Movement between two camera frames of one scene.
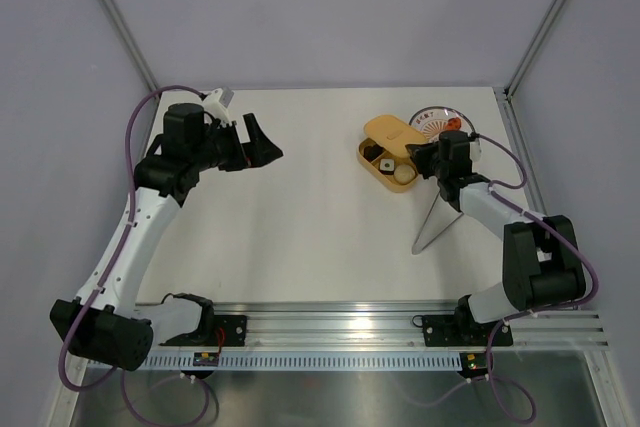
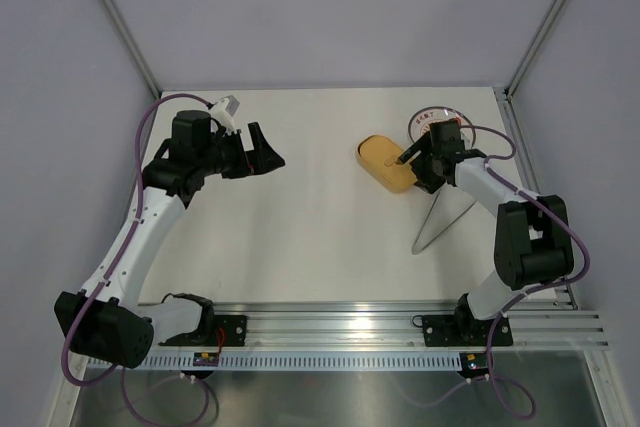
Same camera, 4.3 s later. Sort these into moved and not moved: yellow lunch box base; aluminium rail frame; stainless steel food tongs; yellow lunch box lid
Moved: yellow lunch box lid
Not moved: stainless steel food tongs; yellow lunch box base; aluminium rail frame
